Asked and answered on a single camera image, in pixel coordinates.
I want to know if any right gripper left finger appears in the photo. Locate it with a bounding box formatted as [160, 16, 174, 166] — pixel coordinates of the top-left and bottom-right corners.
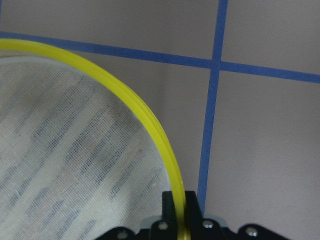
[149, 191, 178, 240]

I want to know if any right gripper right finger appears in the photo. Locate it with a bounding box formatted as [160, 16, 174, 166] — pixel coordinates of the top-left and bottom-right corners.
[185, 191, 223, 240]

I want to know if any yellow bamboo steamer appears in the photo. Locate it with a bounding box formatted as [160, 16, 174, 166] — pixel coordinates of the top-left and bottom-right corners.
[0, 39, 189, 240]

